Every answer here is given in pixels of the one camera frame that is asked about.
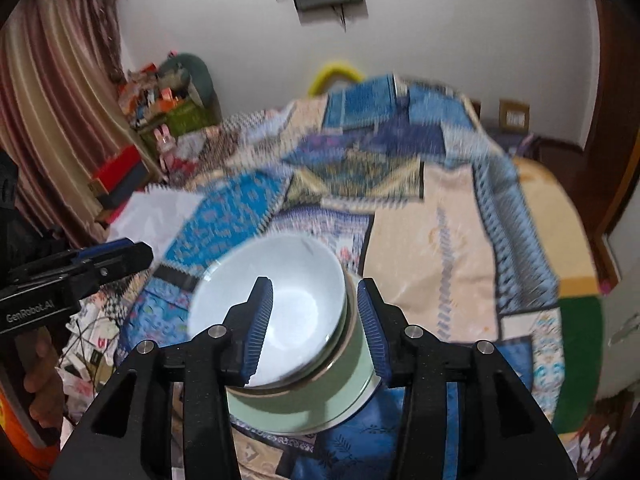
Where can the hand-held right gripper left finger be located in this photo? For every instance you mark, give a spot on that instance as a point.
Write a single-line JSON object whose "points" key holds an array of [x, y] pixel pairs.
{"points": [[260, 330]]}

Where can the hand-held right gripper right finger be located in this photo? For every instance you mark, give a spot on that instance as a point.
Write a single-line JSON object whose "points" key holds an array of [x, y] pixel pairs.
{"points": [[372, 335]]}

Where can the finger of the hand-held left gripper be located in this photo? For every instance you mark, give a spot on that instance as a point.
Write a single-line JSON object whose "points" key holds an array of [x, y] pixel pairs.
{"points": [[100, 251], [130, 260]]}

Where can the green bowl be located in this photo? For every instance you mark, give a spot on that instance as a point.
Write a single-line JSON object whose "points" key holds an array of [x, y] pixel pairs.
{"points": [[357, 360]]}

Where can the white bowl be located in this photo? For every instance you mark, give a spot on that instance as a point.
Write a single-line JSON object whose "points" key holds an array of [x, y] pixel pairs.
{"points": [[300, 300]]}

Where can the green plate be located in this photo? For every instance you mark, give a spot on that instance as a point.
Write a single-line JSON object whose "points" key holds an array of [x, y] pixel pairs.
{"points": [[300, 422]]}

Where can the person's left hand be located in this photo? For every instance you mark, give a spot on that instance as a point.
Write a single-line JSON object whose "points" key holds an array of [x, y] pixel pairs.
{"points": [[45, 385]]}

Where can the white paper sheet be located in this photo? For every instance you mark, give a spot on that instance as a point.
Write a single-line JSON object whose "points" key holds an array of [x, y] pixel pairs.
{"points": [[150, 215]]}

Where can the grey box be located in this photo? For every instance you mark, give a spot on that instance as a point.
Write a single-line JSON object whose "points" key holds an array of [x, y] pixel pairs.
{"points": [[125, 187]]}

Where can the red box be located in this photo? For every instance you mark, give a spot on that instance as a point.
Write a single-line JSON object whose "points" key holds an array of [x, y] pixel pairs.
{"points": [[117, 167]]}

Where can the patchwork blanket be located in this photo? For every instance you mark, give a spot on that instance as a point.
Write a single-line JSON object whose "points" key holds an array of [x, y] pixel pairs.
{"points": [[425, 240]]}

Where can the pink rabbit plush toy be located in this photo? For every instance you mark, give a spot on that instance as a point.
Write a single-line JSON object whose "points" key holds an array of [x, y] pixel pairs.
{"points": [[165, 147]]}

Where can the person's orange clothing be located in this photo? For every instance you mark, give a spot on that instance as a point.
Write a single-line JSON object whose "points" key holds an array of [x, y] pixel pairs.
{"points": [[20, 435]]}

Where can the striped brown curtain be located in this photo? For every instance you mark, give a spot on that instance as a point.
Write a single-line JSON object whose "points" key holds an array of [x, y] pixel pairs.
{"points": [[50, 110]]}

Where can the green box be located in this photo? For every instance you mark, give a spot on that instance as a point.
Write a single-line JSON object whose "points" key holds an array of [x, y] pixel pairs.
{"points": [[187, 117]]}

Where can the pile of small boxes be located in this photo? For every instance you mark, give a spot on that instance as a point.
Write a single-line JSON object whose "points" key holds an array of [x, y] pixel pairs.
{"points": [[145, 95]]}

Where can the grey plush cushion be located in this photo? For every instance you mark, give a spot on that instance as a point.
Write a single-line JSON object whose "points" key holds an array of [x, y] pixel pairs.
{"points": [[205, 85]]}

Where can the beige green blanket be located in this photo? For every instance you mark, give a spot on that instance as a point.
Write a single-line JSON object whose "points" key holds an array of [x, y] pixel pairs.
{"points": [[580, 330]]}

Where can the dried plant sprigs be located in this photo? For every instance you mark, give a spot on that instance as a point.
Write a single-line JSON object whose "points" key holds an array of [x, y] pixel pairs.
{"points": [[105, 10]]}

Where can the white sliding door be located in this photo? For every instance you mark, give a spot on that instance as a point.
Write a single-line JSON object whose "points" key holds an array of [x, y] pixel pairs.
{"points": [[622, 330]]}

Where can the small cardboard box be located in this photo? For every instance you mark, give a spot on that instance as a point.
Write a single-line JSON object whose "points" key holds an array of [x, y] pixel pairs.
{"points": [[515, 116]]}

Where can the yellow foam tube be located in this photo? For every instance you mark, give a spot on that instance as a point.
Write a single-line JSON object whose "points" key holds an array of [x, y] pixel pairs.
{"points": [[330, 67]]}

